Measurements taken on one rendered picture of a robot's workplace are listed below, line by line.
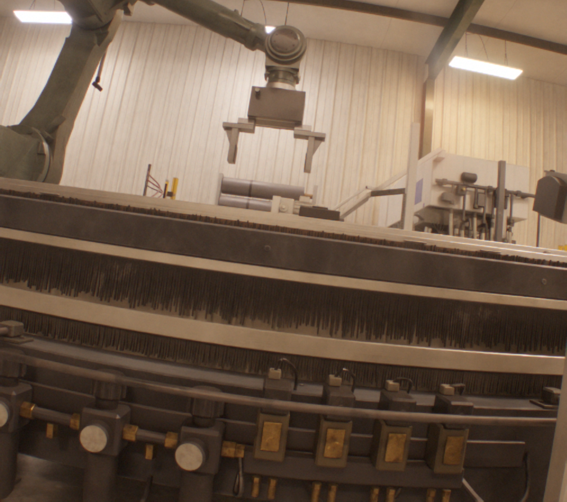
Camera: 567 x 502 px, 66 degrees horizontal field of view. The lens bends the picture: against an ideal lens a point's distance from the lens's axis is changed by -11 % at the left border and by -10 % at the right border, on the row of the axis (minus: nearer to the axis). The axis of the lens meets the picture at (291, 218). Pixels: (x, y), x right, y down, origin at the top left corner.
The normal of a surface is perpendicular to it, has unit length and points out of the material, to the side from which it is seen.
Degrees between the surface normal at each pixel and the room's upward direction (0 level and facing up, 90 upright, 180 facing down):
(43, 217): 90
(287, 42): 90
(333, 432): 90
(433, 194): 90
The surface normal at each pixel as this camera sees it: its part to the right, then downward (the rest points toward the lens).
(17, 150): 0.99, 0.12
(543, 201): -0.99, -0.13
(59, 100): 0.04, -0.30
